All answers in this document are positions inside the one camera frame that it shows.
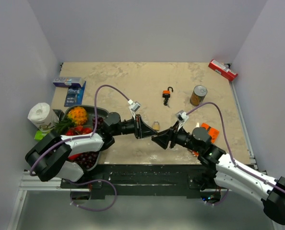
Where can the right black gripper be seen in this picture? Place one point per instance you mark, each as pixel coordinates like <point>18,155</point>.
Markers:
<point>163,138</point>

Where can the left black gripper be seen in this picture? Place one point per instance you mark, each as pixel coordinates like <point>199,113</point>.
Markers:
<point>141,130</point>

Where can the brass padlock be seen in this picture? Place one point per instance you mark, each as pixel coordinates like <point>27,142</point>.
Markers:
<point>156,126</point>

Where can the orange black padlock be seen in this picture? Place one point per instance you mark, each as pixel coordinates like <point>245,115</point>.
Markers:
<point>166,93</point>

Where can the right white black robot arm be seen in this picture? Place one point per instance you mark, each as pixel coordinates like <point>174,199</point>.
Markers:
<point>266,191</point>

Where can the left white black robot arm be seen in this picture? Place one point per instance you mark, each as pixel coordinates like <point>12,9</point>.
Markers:
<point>53,155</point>

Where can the orange blister pack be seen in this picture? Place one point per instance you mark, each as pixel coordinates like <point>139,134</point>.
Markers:
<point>213,133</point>

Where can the grey fruit tray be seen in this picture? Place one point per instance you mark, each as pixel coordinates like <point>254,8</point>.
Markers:
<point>99,116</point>

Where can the tin can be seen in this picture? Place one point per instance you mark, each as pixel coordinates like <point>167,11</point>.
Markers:
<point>198,95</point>

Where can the purple grapes bunch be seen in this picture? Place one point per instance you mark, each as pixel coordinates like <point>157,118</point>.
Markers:
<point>87,159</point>

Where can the small peach fruits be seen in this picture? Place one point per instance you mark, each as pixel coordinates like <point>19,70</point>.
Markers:
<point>79,130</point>

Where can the orange flower pineapple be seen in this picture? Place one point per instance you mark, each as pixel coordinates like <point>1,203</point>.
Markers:
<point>77,116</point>

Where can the blue blister pack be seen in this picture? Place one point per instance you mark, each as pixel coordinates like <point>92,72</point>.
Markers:
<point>74,96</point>

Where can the red cardboard box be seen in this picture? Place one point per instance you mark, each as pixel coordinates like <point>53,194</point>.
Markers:
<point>223,70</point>

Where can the blue white box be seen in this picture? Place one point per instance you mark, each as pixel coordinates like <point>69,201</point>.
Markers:
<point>67,82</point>

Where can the paper towel roll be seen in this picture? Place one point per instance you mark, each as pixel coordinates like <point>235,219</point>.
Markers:
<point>43,117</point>

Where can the green box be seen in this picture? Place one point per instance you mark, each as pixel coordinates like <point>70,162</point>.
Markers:
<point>40,135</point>

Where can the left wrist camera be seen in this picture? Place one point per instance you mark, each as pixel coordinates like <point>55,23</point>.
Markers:
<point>133,107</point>

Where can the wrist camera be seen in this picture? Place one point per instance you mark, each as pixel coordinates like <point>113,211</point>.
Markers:
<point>182,118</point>
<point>133,107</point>

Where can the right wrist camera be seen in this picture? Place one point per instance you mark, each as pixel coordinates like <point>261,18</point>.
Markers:
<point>182,118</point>

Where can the aluminium rail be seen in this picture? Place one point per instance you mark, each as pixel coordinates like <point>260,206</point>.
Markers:
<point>33,183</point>

